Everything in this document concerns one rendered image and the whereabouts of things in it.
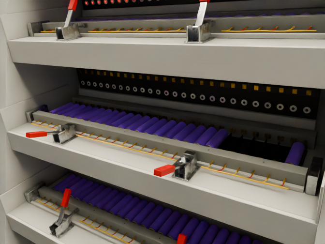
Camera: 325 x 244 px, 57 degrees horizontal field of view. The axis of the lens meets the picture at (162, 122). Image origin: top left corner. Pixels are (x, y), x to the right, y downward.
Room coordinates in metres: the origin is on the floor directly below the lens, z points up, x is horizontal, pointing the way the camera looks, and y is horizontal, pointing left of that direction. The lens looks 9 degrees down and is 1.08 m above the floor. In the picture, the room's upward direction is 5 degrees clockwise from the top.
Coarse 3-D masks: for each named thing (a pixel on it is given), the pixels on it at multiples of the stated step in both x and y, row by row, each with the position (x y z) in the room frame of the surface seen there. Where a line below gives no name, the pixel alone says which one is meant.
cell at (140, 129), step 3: (153, 117) 0.59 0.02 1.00; (150, 120) 0.58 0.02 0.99; (153, 120) 0.58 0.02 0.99; (156, 120) 0.58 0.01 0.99; (144, 123) 0.56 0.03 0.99; (147, 123) 0.56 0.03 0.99; (150, 123) 0.57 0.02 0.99; (153, 123) 0.57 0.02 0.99; (141, 126) 0.55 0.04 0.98; (144, 126) 0.55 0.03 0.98; (147, 126) 0.56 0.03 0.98; (150, 126) 0.56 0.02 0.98; (135, 129) 0.54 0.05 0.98; (138, 129) 0.54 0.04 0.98; (141, 129) 0.54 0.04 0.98; (144, 129) 0.55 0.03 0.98; (141, 132) 0.54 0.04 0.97
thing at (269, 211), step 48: (48, 96) 0.71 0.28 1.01; (96, 96) 0.73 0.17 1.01; (144, 96) 0.65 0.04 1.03; (48, 144) 0.55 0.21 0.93; (96, 144) 0.54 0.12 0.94; (144, 192) 0.45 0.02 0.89; (192, 192) 0.39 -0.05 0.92; (240, 192) 0.37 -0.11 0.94; (288, 192) 0.37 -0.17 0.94; (288, 240) 0.33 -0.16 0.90
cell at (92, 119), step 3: (105, 111) 0.64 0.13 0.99; (108, 111) 0.64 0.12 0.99; (111, 111) 0.65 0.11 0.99; (99, 114) 0.63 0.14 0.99; (102, 114) 0.63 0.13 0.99; (105, 114) 0.63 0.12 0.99; (93, 117) 0.61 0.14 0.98; (96, 117) 0.61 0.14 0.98; (99, 117) 0.62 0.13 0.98; (87, 120) 0.61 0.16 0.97; (90, 120) 0.60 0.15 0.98; (93, 120) 0.60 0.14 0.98; (96, 120) 0.61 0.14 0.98
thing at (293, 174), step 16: (48, 128) 0.61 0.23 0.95; (80, 128) 0.58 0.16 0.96; (96, 128) 0.55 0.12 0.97; (112, 128) 0.54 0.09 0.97; (112, 144) 0.51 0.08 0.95; (144, 144) 0.50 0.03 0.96; (160, 144) 0.48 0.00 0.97; (176, 144) 0.46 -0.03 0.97; (192, 144) 0.46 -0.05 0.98; (176, 160) 0.45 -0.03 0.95; (208, 160) 0.43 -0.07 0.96; (224, 160) 0.42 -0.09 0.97; (240, 160) 0.41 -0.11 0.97; (256, 160) 0.40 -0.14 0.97; (272, 160) 0.40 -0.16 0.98; (240, 176) 0.39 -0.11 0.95; (272, 176) 0.39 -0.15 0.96; (288, 176) 0.37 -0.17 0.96; (304, 176) 0.36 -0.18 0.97
